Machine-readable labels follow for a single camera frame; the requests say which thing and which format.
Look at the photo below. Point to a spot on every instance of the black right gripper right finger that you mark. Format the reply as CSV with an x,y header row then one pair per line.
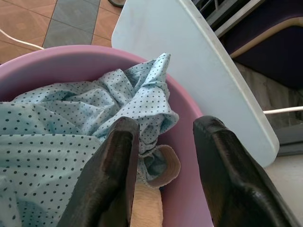
x,y
234,179

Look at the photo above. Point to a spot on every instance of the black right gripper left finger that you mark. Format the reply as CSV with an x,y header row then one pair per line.
x,y
111,179

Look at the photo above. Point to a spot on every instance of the beige cloth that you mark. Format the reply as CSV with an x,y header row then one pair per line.
x,y
148,203

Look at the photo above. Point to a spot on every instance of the pink plastic laundry basin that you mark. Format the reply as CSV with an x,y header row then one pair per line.
x,y
182,142

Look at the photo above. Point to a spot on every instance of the light blue dotted garment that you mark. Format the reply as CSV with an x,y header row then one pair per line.
x,y
59,132

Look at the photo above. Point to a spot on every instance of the white rod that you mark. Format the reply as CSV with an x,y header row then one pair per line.
x,y
282,110

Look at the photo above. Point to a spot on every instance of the white plastic table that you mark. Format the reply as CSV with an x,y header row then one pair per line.
x,y
189,71

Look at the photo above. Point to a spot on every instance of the dark purple chair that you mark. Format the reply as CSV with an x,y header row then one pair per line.
x,y
270,30

